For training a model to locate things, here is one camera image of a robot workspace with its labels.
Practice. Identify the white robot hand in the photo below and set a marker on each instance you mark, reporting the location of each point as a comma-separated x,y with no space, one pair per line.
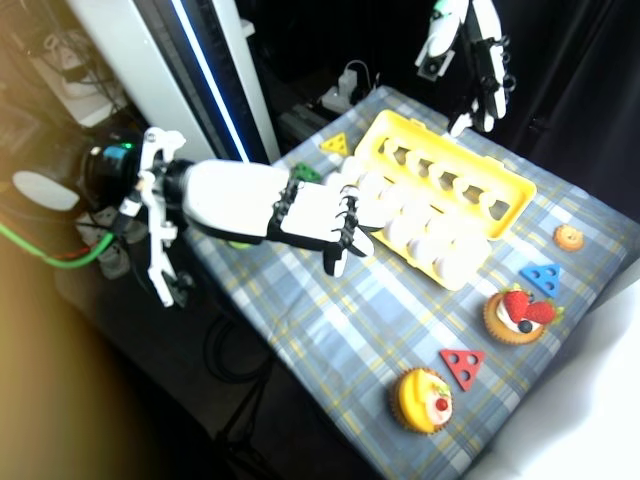
497,102
225,200

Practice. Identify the yellow egg carton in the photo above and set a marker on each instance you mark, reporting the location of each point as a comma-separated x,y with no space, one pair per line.
380,127

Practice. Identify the green round cookie toy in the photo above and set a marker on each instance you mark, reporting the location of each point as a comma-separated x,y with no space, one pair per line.
240,244

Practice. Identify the green triangle block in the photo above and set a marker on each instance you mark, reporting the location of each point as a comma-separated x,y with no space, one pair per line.
307,172

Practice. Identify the yellow triangle block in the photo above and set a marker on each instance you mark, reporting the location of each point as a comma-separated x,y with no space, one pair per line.
336,145

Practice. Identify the white column with blue light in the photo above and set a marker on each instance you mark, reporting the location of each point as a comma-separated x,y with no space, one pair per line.
140,75

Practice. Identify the round tan biscuit toy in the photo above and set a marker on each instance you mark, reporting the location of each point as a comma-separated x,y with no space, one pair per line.
568,237

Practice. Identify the white power adapter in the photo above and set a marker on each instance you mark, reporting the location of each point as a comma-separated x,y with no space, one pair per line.
345,82

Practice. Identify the blue triangle block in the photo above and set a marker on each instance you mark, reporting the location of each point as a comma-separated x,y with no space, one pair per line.
542,277

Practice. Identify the blue plaid tablecloth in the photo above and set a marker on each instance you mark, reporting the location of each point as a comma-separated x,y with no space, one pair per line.
350,350

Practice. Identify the strawberry tart toy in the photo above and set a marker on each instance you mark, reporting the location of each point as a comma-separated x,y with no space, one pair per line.
515,320

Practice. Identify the red triangle block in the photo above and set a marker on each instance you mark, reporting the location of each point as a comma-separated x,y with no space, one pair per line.
462,365

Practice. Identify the yellow cream cupcake toy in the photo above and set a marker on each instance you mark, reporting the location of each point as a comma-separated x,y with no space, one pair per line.
417,400

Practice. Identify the white panel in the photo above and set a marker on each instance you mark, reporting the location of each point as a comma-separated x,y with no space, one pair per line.
600,400

